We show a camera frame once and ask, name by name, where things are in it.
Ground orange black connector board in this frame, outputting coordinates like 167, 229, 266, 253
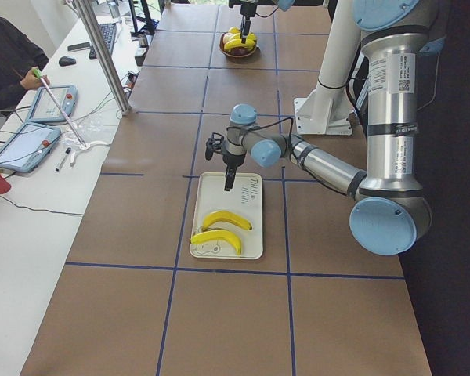
125, 71, 139, 89

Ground white bear print tray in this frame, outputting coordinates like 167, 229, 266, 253
190, 172, 263, 259

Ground seated person dark clothes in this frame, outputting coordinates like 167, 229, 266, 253
0, 17, 49, 110

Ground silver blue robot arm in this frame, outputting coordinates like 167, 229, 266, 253
205, 1, 450, 255
240, 0, 295, 44

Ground far teach pendant tablet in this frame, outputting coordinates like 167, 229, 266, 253
25, 85, 78, 125

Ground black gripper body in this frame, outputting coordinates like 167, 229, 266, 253
222, 141, 245, 172
240, 0, 258, 18

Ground black computer mouse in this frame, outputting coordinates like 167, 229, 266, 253
58, 56, 77, 67

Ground small steel cup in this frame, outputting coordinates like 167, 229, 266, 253
137, 34, 148, 48

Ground dark red fruit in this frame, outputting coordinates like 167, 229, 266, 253
227, 47, 255, 58

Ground black marker pen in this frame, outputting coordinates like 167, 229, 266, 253
55, 147, 71, 172

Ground near teach pendant tablet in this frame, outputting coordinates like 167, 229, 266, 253
0, 121, 61, 173

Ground small yellow banana piece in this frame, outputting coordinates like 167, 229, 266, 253
246, 33, 258, 43

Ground black keyboard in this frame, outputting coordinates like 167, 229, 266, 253
88, 23, 118, 60

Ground brown wicker basket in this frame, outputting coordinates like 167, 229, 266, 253
219, 32, 258, 59

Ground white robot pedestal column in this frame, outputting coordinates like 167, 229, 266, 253
294, 0, 360, 136

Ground teach pendant tablet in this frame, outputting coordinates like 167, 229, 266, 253
0, 121, 61, 173
25, 85, 78, 125

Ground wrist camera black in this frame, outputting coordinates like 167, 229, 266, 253
204, 132, 225, 161

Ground aluminium frame post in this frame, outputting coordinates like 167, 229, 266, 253
74, 0, 131, 116

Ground pink white peach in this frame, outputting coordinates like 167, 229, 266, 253
222, 32, 233, 44

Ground black smartphone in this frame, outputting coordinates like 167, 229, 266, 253
67, 42, 91, 52

